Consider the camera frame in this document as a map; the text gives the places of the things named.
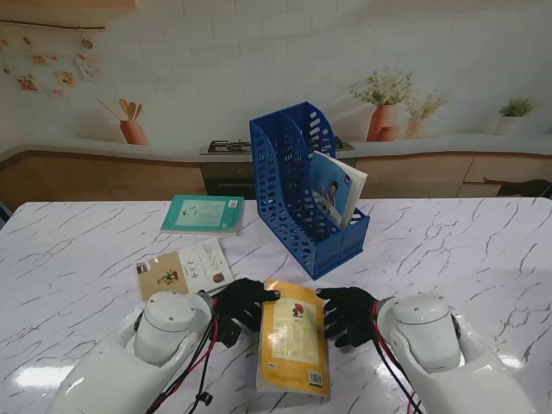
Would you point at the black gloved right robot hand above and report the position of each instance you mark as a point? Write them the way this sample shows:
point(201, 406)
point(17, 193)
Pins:
point(351, 315)

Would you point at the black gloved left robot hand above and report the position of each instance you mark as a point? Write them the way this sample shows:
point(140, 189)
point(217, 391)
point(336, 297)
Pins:
point(243, 302)

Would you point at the yellow cover book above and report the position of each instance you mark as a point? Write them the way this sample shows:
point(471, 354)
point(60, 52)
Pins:
point(295, 340)

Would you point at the light blue book with woman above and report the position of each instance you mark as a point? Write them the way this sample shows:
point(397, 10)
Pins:
point(340, 185)

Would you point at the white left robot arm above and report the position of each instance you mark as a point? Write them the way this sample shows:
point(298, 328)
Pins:
point(168, 332)

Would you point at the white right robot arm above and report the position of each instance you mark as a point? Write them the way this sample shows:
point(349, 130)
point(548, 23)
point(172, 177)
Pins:
point(431, 340)

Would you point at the blue perforated plastic file holder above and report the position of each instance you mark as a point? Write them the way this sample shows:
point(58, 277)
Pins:
point(319, 259)

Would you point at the beige and white cover book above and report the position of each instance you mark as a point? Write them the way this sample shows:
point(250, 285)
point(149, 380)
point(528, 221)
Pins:
point(185, 269)

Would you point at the teal cover book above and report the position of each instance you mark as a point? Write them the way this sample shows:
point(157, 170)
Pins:
point(198, 213)

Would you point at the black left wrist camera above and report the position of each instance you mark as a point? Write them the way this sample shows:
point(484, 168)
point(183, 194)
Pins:
point(229, 334)

